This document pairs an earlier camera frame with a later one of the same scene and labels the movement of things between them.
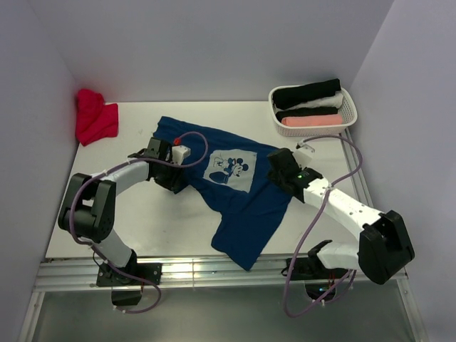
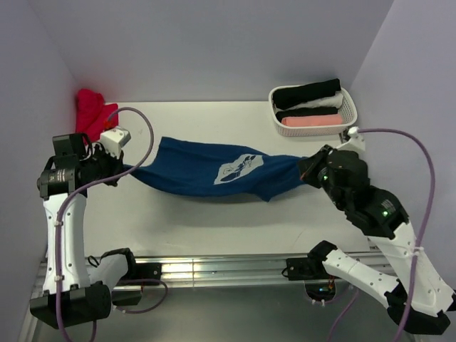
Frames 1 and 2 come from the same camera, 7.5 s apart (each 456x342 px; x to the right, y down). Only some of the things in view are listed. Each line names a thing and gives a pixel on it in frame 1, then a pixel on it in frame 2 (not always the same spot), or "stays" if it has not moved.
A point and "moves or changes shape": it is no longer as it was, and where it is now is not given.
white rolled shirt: (335, 102) stays
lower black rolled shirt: (324, 110) stays
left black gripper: (173, 183) → (117, 164)
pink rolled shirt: (308, 120) stays
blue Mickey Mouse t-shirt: (234, 179) moves or changes shape
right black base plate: (308, 268) stays
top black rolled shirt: (286, 97) stays
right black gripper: (273, 176) → (308, 164)
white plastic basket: (348, 110) stays
